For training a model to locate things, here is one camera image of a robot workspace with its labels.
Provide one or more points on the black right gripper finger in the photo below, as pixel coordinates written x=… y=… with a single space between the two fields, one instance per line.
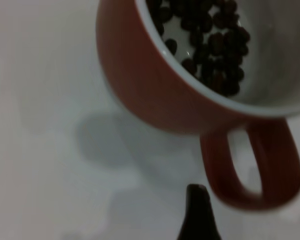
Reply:
x=197 y=215

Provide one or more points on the red ceramic mug white inside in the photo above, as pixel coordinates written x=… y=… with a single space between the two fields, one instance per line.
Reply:
x=144 y=87

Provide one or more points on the dark coffee beans pile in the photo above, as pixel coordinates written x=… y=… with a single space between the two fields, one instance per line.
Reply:
x=219 y=62

